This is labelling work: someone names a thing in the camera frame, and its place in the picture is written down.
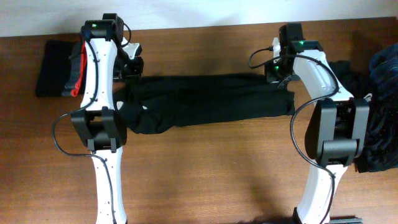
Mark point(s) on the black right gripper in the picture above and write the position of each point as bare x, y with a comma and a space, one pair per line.
273, 77

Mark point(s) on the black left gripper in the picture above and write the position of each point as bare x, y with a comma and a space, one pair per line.
137, 70

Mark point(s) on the black t-shirt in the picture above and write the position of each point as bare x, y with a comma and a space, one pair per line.
153, 105

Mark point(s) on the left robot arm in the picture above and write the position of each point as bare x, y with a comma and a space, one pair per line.
108, 58

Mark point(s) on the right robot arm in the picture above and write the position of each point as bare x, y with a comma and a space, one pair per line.
336, 131

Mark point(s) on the folded black garment red band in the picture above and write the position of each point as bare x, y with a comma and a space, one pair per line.
63, 69

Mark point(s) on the blue denim garment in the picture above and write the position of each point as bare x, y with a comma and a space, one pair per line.
383, 71

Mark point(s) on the black clothes pile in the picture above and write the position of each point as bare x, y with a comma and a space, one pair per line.
380, 143

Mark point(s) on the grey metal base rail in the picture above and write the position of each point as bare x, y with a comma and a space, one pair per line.
346, 220

